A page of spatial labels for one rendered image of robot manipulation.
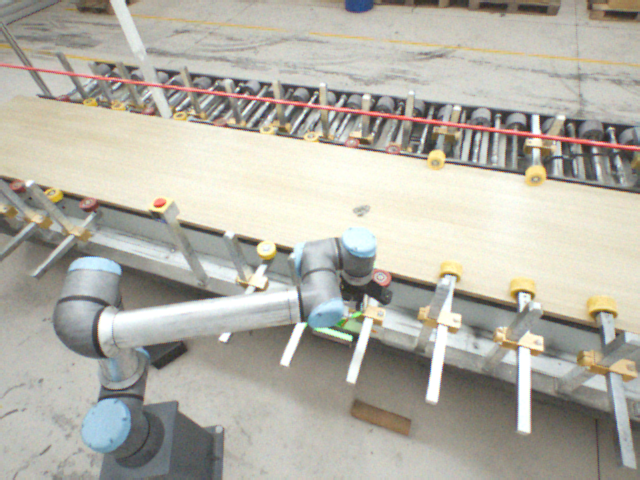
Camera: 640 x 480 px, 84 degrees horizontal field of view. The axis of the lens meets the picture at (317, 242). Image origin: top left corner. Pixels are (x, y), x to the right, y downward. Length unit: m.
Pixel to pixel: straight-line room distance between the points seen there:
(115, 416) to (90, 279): 0.59
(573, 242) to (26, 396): 2.99
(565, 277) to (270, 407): 1.57
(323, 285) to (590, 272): 1.15
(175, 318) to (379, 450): 1.49
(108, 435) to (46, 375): 1.45
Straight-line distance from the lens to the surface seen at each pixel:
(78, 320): 0.95
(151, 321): 0.89
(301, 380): 2.21
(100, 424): 1.48
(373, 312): 1.38
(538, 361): 1.75
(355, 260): 0.92
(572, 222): 1.86
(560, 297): 1.58
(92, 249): 2.21
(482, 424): 2.25
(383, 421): 2.07
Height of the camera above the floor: 2.09
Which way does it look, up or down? 51 degrees down
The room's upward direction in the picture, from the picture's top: 6 degrees counter-clockwise
